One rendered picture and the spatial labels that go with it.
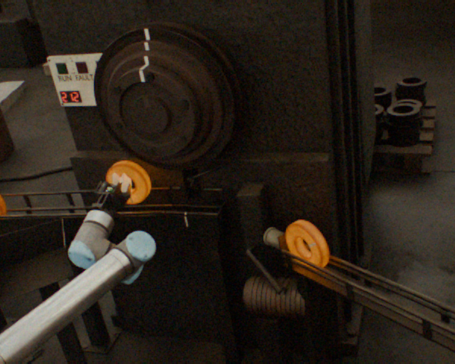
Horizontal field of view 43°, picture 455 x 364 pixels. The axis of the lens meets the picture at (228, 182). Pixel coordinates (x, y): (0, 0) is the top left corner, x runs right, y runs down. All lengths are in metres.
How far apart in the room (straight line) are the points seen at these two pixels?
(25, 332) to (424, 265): 1.87
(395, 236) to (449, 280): 0.40
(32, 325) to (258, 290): 0.73
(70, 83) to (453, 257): 1.86
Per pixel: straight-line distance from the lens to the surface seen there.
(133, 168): 1.96
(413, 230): 3.04
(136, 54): 1.75
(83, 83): 2.08
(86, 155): 2.18
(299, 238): 1.75
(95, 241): 1.78
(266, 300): 1.89
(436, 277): 2.76
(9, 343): 1.51
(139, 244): 1.66
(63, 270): 2.07
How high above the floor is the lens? 1.72
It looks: 29 degrees down
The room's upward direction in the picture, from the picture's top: 9 degrees counter-clockwise
